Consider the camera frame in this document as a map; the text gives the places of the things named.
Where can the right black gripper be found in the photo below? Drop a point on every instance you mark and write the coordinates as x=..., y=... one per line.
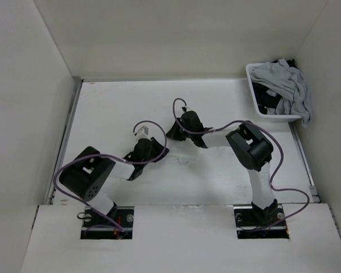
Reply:
x=174, y=133

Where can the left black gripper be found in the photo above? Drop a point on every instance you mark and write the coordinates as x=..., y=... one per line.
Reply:
x=159, y=150

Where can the white tank top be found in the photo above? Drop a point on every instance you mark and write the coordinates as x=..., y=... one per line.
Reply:
x=181, y=159

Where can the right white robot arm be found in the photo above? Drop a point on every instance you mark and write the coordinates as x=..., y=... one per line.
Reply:
x=250, y=146

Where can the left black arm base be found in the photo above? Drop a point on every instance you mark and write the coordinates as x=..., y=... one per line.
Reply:
x=95, y=227

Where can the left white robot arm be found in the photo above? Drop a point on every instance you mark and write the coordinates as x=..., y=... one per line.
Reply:
x=87, y=176

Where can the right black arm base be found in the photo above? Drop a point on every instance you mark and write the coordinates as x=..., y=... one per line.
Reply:
x=254, y=223

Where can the black tank top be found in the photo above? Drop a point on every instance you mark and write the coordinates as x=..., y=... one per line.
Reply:
x=274, y=86

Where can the grey tank top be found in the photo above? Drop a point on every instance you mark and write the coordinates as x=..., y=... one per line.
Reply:
x=302, y=99

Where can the white plastic laundry basket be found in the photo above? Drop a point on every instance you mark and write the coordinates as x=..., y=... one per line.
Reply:
x=270, y=118

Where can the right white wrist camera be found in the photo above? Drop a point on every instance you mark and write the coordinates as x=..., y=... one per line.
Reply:
x=186, y=109

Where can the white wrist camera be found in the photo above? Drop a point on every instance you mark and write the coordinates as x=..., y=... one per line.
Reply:
x=142, y=133
x=186, y=109

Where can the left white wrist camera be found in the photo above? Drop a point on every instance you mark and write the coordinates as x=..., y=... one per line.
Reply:
x=142, y=133

